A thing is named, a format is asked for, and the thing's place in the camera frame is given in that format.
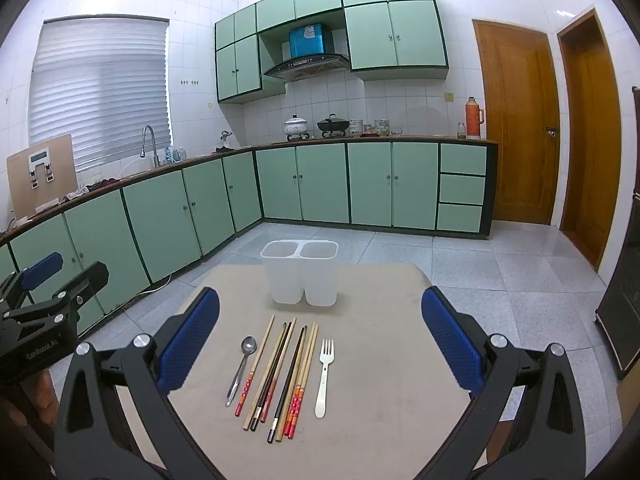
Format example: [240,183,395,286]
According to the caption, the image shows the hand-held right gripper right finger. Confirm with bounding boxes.
[415,286,588,480]

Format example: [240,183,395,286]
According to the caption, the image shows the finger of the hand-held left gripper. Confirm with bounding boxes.
[0,252,65,306]
[2,261,110,322]

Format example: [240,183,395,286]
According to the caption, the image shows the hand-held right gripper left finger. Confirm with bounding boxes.
[52,287,226,480]

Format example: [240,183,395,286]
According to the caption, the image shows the metal spoon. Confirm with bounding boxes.
[225,336,258,407]

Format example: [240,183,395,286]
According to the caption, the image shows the red patterned wooden chopstick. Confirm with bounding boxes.
[283,322,318,437]
[234,314,276,417]
[260,316,299,423]
[289,323,321,437]

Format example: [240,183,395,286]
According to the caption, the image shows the plain wooden chopstick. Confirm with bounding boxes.
[243,322,288,431]
[275,323,315,442]

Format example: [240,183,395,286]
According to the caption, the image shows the black chopstick with silver band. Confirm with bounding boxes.
[250,321,293,432]
[267,326,307,443]

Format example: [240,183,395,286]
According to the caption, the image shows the white twin utensil holder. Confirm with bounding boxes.
[260,240,340,307]

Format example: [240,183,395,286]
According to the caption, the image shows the white plastic fork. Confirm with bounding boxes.
[315,339,335,419]

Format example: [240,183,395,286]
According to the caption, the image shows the person's left hand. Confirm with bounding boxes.
[31,366,59,427]

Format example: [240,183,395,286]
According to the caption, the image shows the green base cabinet run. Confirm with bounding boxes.
[252,139,499,239]
[0,147,264,336]

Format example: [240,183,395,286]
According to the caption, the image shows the brown cardboard board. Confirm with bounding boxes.
[6,134,79,222]

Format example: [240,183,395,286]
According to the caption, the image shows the dark cloth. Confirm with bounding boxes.
[82,177,121,193]

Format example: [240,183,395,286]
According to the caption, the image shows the white device on board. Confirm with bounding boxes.
[28,147,55,190]

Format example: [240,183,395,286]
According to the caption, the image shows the green drawer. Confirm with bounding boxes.
[440,143,487,177]
[438,174,486,206]
[436,203,483,233]

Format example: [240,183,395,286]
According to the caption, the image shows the metal sink faucet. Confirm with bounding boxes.
[140,125,162,169]

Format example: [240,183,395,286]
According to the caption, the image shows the black speaker cabinet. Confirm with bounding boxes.
[595,260,640,381]

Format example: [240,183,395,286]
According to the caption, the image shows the white window blind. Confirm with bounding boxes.
[28,16,171,173]

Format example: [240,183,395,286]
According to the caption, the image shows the cardboard box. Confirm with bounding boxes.
[617,375,640,426]

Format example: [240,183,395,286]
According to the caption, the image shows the wooden door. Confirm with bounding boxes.
[556,8,623,273]
[472,18,561,226]

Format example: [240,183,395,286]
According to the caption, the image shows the orange thermos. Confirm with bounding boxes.
[465,96,486,140]

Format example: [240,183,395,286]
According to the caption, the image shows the white cooking pot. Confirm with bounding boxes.
[284,115,311,141]

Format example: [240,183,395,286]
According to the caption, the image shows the black wok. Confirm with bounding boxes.
[317,114,351,138]

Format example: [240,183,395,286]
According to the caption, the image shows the black range hood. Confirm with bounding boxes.
[263,53,351,81]

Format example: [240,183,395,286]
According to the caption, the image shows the blue hood chimney cover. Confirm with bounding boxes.
[288,24,335,58]

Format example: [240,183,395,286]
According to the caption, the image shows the green wall cabinets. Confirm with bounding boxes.
[214,0,449,105]

